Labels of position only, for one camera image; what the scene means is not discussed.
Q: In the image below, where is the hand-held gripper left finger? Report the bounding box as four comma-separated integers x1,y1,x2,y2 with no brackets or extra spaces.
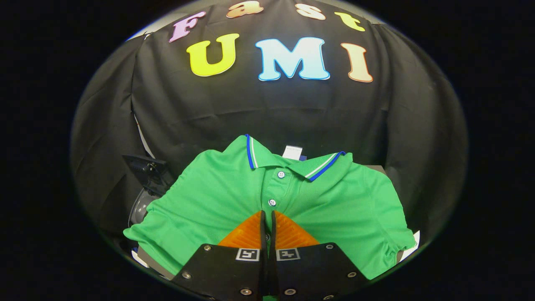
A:
171,210,269,301

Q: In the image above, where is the black backdrop cloth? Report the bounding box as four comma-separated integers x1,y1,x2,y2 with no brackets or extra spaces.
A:
70,0,468,247

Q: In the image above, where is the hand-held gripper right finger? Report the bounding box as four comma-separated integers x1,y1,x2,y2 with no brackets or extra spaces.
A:
268,210,370,301

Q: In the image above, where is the white paper sheet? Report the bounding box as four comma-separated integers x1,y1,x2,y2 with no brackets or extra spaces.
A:
397,230,421,264

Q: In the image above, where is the green polo shirt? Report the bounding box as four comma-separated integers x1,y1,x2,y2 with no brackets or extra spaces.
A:
123,134,416,280

